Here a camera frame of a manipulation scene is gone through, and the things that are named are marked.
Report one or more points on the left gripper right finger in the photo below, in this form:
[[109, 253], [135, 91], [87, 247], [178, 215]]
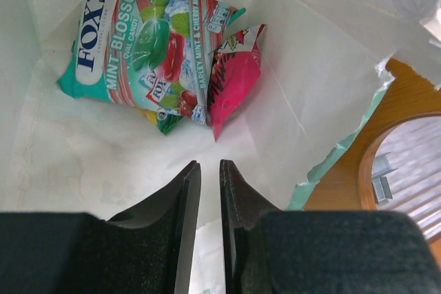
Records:
[[268, 250]]

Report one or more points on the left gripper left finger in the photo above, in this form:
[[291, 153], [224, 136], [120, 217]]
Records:
[[146, 248]]

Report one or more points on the pink red snack packet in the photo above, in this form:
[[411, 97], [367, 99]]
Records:
[[235, 71]]

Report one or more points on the mint green Fox's candy packet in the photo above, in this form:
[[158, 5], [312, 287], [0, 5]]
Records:
[[149, 54]]

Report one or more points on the green printed paper bag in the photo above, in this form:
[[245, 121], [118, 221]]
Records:
[[323, 74]]

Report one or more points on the wooden rack with clear rods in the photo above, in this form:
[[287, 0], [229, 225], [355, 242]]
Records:
[[347, 185]]

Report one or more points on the small green yellow candy packet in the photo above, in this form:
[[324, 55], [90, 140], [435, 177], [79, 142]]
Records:
[[164, 122]]

